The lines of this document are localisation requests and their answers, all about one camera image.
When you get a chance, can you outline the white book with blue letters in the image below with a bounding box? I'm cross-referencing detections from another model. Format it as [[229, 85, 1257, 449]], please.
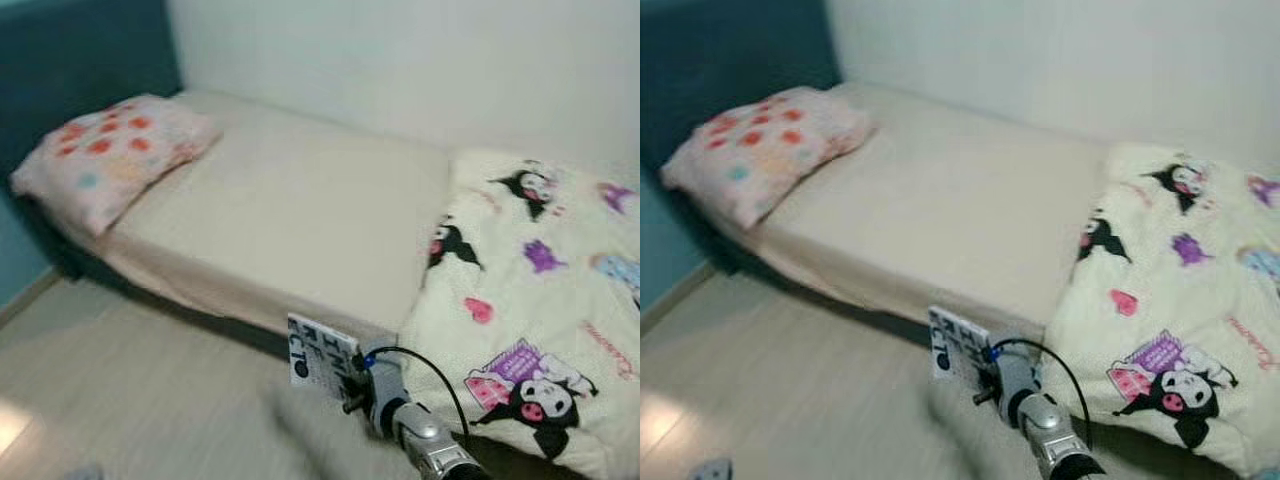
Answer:
[[928, 305, 996, 386], [287, 312, 361, 393]]

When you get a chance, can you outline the cream cartoon print comforter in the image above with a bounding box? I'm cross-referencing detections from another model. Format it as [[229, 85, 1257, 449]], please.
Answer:
[[398, 148, 641, 480], [1040, 142, 1280, 479]]

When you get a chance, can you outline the pink pillow with orange spots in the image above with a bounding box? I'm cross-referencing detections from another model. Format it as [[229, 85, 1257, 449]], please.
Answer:
[[10, 93, 223, 238], [660, 86, 873, 231]]

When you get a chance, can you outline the cream sheeted mattress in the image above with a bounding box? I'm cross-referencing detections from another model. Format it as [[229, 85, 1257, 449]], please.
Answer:
[[700, 80, 1116, 346], [20, 88, 456, 346]]

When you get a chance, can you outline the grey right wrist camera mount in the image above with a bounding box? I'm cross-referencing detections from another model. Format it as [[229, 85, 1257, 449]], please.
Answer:
[[360, 350, 408, 433], [995, 345, 1043, 427]]

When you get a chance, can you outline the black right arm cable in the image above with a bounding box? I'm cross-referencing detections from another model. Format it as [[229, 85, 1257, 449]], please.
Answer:
[[990, 338, 1093, 441], [365, 345, 471, 441]]

